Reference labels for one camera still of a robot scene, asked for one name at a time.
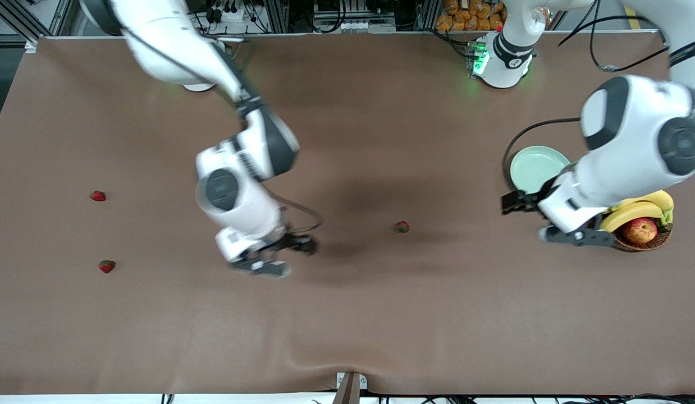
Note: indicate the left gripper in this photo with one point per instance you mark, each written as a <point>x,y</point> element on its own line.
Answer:
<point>528,200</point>

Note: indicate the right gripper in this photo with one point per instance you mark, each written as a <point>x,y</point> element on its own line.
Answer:
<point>296,242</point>

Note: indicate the red strawberry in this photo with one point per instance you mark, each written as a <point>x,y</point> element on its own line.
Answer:
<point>98,196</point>
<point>402,226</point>
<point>106,266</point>

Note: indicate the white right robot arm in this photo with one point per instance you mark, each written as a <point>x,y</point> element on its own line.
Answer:
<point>235,207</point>

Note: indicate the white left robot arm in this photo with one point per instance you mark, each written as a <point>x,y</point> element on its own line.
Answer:
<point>634,163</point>

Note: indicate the pale green round plate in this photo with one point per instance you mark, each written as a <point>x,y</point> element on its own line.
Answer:
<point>533,168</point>

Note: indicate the brown table cover sheet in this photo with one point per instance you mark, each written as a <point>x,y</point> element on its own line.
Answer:
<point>347,314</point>

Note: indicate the red apple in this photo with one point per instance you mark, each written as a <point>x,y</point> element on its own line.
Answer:
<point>639,230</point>

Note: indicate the brown wicker basket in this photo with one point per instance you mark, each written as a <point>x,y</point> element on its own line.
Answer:
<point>662,238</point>

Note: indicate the orange packaged snack pile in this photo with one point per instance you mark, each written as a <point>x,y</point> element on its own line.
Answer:
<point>465,14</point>

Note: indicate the white power strip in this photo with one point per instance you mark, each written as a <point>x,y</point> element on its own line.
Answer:
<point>229,14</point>

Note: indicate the metal table edge bracket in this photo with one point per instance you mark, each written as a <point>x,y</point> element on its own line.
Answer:
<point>350,387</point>

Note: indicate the aluminium frame post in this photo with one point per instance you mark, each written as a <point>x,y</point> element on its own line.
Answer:
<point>277,14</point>
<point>426,14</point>

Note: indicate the aluminium frame strut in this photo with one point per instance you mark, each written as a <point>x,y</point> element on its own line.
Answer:
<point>33,19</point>

